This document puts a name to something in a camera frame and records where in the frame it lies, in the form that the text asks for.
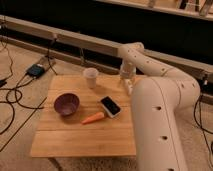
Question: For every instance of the purple bowl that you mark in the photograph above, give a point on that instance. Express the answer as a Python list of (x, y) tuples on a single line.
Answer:
[(66, 104)]

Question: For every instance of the black and white smartphone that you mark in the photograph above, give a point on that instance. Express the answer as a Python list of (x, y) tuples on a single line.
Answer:
[(110, 107)]

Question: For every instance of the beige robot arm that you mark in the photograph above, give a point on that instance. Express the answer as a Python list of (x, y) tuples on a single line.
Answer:
[(154, 100)]

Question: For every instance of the black power adapter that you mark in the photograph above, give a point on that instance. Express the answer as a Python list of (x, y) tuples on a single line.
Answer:
[(35, 71)]

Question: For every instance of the wooden table board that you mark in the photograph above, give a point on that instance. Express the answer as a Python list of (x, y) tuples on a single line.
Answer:
[(58, 136)]

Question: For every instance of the small white bottle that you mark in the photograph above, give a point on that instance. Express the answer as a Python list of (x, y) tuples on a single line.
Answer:
[(128, 86)]

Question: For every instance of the long metal rail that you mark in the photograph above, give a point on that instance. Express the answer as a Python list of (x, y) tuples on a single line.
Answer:
[(105, 46)]

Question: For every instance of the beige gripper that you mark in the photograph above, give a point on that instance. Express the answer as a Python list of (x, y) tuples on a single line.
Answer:
[(127, 70)]

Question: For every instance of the orange carrot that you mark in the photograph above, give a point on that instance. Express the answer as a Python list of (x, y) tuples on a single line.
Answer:
[(93, 118)]

